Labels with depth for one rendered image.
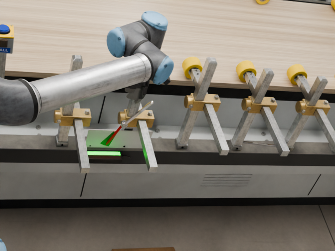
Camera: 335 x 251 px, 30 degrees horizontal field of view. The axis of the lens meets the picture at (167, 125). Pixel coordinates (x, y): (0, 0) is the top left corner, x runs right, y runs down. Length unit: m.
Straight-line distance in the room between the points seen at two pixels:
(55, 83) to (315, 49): 1.79
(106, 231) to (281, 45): 1.25
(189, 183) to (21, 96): 1.74
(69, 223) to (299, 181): 1.23
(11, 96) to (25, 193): 1.51
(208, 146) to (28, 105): 1.25
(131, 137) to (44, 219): 0.82
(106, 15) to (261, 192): 1.27
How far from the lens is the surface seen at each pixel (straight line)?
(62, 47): 2.64
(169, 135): 2.77
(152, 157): 2.31
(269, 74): 2.46
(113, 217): 3.20
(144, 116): 2.44
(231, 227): 3.36
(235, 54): 2.90
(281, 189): 3.44
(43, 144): 2.48
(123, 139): 2.50
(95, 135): 2.46
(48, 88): 1.63
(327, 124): 2.63
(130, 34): 1.97
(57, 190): 3.04
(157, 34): 2.05
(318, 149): 2.92
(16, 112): 1.56
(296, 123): 2.73
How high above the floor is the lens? 2.47
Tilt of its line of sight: 41 degrees down
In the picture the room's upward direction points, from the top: 19 degrees clockwise
